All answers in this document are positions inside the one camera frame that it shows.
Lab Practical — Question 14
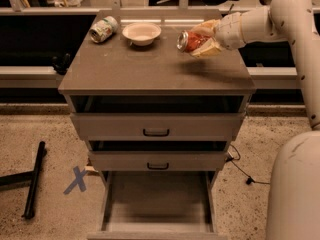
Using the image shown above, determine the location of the grey drawer cabinet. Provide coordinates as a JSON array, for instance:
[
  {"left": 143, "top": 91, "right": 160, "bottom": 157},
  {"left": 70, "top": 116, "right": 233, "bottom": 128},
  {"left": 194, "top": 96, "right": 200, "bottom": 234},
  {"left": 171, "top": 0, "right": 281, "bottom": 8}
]
[{"left": 58, "top": 9, "right": 257, "bottom": 240}]

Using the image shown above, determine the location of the blue tape cross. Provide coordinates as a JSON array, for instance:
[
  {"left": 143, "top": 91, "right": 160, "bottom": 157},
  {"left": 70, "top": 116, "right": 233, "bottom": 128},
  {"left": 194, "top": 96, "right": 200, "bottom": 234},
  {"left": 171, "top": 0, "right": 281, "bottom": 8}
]
[{"left": 63, "top": 166, "right": 87, "bottom": 195}]

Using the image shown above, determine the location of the black cable on floor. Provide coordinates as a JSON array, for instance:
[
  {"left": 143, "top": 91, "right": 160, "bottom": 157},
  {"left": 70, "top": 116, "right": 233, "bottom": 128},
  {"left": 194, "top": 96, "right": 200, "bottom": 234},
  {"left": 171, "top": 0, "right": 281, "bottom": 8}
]
[{"left": 225, "top": 144, "right": 272, "bottom": 186}]

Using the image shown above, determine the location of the white bowl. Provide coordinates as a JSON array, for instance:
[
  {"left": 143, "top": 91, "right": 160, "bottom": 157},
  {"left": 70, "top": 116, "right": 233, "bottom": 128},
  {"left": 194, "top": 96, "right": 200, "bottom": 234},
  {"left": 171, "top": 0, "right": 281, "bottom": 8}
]
[{"left": 122, "top": 22, "right": 161, "bottom": 46}]

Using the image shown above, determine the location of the black clamp on rail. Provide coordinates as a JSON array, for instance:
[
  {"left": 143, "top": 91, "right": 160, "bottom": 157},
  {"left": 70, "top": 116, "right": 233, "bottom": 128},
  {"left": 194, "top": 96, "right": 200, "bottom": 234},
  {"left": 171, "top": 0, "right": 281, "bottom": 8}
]
[{"left": 52, "top": 53, "right": 71, "bottom": 75}]

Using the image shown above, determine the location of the grey top drawer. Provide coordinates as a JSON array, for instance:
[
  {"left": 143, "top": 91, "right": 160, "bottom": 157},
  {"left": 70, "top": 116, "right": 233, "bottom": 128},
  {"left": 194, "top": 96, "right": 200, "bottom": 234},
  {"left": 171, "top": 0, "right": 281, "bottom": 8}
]
[{"left": 68, "top": 95, "right": 247, "bottom": 141}]

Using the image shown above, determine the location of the green white soda can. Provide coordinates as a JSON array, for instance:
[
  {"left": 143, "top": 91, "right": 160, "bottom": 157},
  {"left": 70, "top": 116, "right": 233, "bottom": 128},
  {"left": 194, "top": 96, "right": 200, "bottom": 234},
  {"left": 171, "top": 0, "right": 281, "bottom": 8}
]
[{"left": 89, "top": 16, "right": 118, "bottom": 43}]

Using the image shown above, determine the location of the black stand leg left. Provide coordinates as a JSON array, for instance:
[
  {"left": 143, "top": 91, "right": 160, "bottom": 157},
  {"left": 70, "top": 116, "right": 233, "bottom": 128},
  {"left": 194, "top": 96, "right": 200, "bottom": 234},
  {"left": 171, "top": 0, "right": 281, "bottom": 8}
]
[{"left": 0, "top": 141, "right": 47, "bottom": 220}]

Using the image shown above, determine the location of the grey open bottom drawer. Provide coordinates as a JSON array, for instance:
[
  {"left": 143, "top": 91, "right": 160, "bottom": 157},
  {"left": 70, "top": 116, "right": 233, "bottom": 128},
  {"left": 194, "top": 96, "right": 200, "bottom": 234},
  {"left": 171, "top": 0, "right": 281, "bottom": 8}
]
[{"left": 87, "top": 171, "right": 228, "bottom": 240}]

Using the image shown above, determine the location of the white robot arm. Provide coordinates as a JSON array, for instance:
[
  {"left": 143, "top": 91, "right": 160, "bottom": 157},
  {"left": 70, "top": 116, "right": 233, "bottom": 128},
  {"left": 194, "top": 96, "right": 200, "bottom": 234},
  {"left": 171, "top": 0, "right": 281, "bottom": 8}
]
[{"left": 193, "top": 0, "right": 320, "bottom": 240}]

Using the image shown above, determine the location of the grey middle drawer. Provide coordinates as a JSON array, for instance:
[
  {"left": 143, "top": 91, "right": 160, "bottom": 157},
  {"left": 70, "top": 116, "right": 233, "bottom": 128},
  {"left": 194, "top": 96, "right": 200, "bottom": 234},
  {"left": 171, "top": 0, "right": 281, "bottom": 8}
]
[{"left": 88, "top": 141, "right": 227, "bottom": 171}]

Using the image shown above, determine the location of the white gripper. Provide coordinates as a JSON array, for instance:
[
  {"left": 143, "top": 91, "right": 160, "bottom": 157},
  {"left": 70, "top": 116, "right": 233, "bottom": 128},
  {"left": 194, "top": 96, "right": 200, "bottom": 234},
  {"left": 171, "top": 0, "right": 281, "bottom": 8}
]
[{"left": 190, "top": 12, "right": 245, "bottom": 58}]

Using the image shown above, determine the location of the red coke can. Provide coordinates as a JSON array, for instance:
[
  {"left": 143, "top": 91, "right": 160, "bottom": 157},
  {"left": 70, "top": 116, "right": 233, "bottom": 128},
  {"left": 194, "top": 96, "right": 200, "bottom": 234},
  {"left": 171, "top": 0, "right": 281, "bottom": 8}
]
[{"left": 177, "top": 30, "right": 210, "bottom": 53}]

